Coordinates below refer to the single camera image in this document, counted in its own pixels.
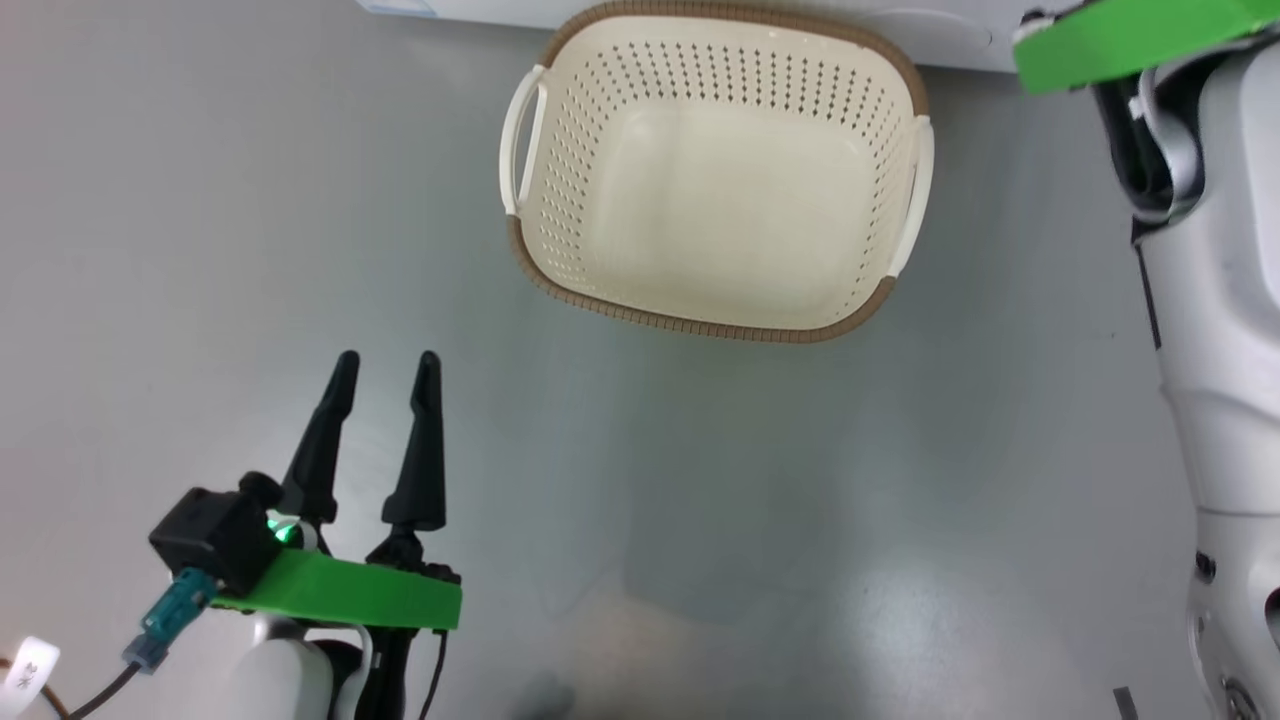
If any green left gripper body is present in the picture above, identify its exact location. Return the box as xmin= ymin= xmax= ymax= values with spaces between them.
xmin=212 ymin=525 xmax=463 ymax=633

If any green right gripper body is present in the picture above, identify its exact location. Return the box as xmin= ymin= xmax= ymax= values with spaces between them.
xmin=1012 ymin=0 xmax=1280 ymax=96

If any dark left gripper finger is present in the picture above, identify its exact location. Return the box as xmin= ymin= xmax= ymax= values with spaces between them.
xmin=381 ymin=350 xmax=448 ymax=533
xmin=277 ymin=350 xmax=361 ymax=526

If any white front-load washing machine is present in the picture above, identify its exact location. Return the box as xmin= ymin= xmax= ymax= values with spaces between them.
xmin=350 ymin=0 xmax=1061 ymax=73

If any cream perforated laundry basket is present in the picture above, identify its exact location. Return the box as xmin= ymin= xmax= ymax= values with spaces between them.
xmin=498 ymin=0 xmax=936 ymax=344

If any black left camera cable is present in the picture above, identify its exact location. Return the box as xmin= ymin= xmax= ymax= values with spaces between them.
xmin=0 ymin=568 xmax=219 ymax=720

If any white cable label tag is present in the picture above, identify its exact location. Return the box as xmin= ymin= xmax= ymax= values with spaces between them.
xmin=0 ymin=636 xmax=61 ymax=719

